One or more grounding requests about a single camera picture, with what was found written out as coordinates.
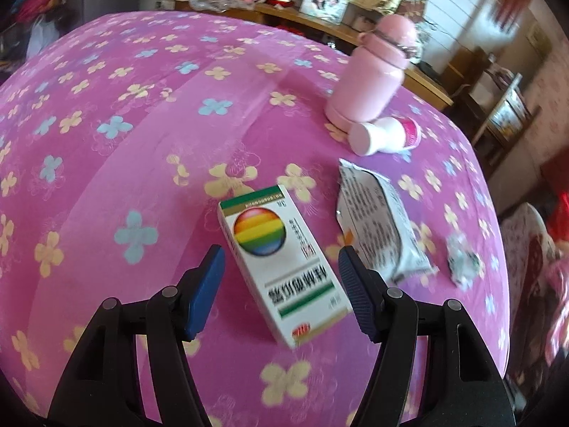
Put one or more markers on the small crumpled silver wrapper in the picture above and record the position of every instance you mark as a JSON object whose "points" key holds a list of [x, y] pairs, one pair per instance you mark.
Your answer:
{"points": [[464, 260]]}

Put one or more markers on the pink printed blanket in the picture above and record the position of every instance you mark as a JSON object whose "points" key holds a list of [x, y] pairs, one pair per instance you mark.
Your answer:
{"points": [[561, 271]]}

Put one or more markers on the wooden cabinet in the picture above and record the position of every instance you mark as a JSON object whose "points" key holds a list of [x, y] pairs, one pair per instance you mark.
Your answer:
{"points": [[426, 82]]}

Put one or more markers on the wooden chair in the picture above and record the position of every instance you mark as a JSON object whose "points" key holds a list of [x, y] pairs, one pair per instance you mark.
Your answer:
{"points": [[502, 106]]}

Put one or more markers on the white tube with red label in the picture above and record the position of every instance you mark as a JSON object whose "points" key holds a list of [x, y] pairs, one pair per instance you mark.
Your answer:
{"points": [[378, 135]]}

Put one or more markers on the pink bottle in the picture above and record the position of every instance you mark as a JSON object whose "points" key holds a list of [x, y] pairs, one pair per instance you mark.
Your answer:
{"points": [[369, 75]]}

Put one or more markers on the pink floral tablecloth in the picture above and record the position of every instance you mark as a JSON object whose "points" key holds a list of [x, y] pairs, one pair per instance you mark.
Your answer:
{"points": [[111, 142]]}

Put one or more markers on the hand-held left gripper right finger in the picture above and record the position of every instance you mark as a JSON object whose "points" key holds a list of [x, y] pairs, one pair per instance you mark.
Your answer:
{"points": [[358, 293]]}

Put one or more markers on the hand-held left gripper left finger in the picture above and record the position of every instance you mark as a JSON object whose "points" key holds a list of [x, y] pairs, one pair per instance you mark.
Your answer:
{"points": [[202, 293]]}

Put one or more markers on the pile of colourful clothes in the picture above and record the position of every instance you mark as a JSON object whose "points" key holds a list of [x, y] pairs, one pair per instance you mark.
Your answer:
{"points": [[40, 9]]}

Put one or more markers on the silver white packet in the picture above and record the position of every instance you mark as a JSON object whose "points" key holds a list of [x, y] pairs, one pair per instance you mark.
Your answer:
{"points": [[378, 213]]}

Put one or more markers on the white box with rainbow ball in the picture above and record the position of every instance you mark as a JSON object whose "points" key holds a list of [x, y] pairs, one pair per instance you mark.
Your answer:
{"points": [[275, 271]]}

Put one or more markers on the framed photo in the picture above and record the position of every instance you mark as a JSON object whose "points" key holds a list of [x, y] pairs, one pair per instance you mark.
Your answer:
{"points": [[322, 5]]}

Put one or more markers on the floral bed sheet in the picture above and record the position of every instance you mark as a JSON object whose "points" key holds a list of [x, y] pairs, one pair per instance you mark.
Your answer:
{"points": [[529, 284]]}

